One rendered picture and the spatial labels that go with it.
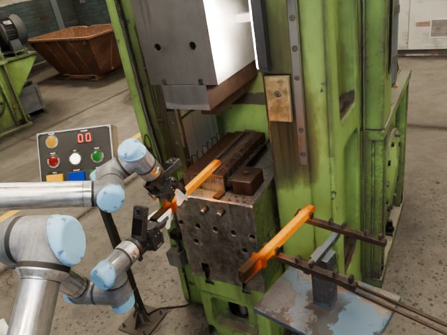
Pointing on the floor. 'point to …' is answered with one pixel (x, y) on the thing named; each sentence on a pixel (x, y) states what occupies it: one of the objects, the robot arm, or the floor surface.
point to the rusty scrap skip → (80, 51)
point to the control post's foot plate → (136, 325)
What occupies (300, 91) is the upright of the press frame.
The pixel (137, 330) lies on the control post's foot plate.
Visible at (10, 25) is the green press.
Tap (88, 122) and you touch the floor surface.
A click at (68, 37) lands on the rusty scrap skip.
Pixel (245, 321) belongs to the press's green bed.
